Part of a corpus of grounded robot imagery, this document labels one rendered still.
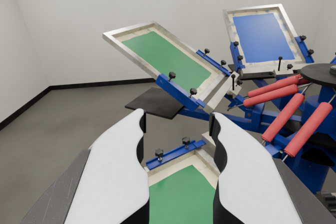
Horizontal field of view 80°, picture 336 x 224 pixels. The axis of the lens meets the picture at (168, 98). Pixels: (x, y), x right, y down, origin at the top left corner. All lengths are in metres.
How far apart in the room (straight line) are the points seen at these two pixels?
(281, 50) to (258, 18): 0.46
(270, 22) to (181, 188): 1.81
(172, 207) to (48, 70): 4.69
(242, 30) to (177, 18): 2.29
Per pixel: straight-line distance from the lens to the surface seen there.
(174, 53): 1.63
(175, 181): 1.04
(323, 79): 1.22
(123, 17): 4.38
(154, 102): 1.70
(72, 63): 4.98
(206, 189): 1.01
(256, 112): 1.37
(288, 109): 1.19
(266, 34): 2.18
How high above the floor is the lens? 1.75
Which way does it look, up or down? 27 degrees down
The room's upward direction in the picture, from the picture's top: 6 degrees counter-clockwise
